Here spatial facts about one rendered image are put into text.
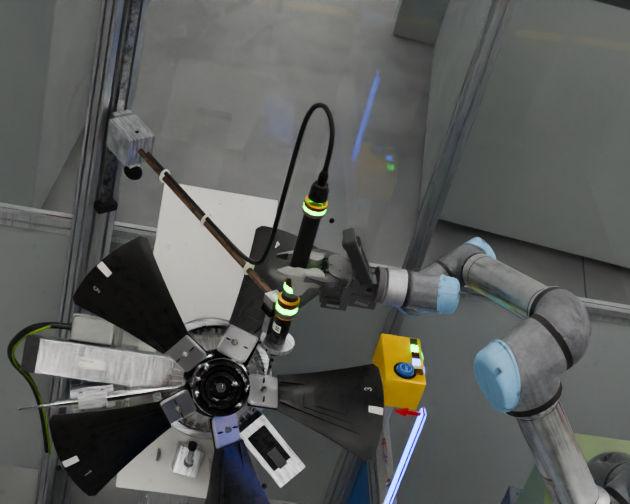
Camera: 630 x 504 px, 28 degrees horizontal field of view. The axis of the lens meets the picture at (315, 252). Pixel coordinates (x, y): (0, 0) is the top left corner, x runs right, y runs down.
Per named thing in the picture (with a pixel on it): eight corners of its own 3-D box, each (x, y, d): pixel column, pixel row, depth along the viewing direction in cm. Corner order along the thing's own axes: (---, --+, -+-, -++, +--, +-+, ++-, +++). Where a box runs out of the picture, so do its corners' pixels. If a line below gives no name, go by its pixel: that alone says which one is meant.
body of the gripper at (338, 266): (316, 307, 244) (376, 316, 246) (326, 274, 239) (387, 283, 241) (315, 282, 250) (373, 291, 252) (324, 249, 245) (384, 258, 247)
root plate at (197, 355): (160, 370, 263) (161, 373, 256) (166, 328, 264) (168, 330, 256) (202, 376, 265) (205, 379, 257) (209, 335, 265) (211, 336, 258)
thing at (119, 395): (185, 391, 269) (18, 414, 263) (183, 381, 269) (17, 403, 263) (185, 392, 266) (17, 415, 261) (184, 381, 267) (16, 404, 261)
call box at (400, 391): (370, 363, 310) (381, 331, 304) (409, 368, 312) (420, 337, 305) (374, 409, 298) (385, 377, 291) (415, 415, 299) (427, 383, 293)
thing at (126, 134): (102, 144, 288) (106, 113, 282) (128, 139, 292) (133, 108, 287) (124, 169, 282) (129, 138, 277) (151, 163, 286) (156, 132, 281)
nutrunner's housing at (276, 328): (260, 349, 256) (310, 167, 229) (276, 344, 259) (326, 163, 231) (271, 361, 254) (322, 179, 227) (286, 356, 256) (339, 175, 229)
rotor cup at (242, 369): (177, 412, 266) (180, 418, 253) (188, 344, 266) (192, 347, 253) (244, 421, 268) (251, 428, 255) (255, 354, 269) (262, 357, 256)
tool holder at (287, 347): (247, 331, 256) (256, 295, 250) (275, 322, 260) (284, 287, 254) (272, 359, 251) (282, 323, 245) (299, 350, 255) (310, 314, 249)
